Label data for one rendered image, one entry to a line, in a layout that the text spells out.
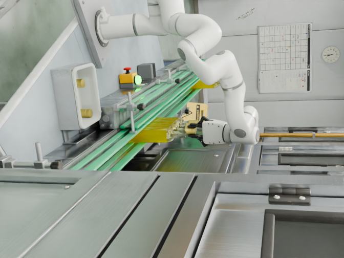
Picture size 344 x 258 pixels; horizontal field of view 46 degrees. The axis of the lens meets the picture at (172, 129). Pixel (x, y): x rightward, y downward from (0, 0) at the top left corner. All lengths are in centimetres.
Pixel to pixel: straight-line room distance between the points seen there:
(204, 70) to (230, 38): 610
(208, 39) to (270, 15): 599
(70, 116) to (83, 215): 94
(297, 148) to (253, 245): 151
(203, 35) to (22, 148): 72
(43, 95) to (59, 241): 97
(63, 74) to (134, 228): 101
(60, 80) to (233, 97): 62
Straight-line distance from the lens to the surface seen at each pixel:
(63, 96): 150
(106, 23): 179
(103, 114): 166
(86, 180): 71
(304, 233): 56
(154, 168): 172
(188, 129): 174
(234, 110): 150
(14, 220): 65
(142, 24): 174
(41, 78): 145
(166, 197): 61
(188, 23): 153
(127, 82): 203
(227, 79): 148
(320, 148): 202
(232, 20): 750
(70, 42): 164
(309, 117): 771
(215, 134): 168
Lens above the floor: 154
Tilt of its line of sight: 15 degrees down
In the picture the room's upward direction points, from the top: 90 degrees clockwise
